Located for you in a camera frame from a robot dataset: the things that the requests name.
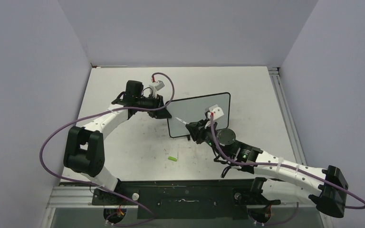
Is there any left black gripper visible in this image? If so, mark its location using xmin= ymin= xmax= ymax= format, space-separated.
xmin=135 ymin=93 xmax=172 ymax=119

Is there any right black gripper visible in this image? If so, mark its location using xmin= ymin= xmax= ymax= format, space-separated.
xmin=186 ymin=117 xmax=229 ymax=160

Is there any white whiteboard marker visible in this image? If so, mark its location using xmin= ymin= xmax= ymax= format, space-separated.
xmin=175 ymin=117 xmax=188 ymax=125

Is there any black framed small whiteboard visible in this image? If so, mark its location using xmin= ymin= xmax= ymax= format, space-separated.
xmin=166 ymin=92 xmax=231 ymax=138

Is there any green marker cap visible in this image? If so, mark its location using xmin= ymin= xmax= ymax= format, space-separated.
xmin=168 ymin=156 xmax=178 ymax=162

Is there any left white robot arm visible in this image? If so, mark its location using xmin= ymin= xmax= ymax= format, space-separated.
xmin=63 ymin=80 xmax=171 ymax=205

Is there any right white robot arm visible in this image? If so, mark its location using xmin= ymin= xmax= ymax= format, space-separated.
xmin=185 ymin=119 xmax=348 ymax=218

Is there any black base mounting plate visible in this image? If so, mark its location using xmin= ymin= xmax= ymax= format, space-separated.
xmin=92 ymin=179 xmax=282 ymax=220

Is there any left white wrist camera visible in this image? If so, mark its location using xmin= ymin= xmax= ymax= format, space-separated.
xmin=149 ymin=80 xmax=165 ymax=95

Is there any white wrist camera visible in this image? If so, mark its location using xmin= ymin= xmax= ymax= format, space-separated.
xmin=205 ymin=104 xmax=224 ymax=128
xmin=149 ymin=80 xmax=165 ymax=95

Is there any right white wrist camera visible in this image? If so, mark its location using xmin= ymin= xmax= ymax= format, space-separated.
xmin=205 ymin=104 xmax=224 ymax=128

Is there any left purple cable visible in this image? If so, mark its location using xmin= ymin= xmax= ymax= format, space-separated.
xmin=39 ymin=72 xmax=175 ymax=227

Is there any purple cable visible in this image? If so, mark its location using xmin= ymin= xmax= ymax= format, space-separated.
xmin=209 ymin=113 xmax=365 ymax=209
xmin=39 ymin=72 xmax=175 ymax=227

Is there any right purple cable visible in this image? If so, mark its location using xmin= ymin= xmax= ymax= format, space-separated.
xmin=209 ymin=113 xmax=365 ymax=209

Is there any aluminium rail right side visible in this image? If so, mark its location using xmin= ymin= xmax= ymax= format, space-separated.
xmin=268 ymin=67 xmax=307 ymax=165

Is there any aluminium front frame rail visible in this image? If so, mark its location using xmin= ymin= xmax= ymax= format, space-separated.
xmin=40 ymin=185 xmax=334 ymax=228

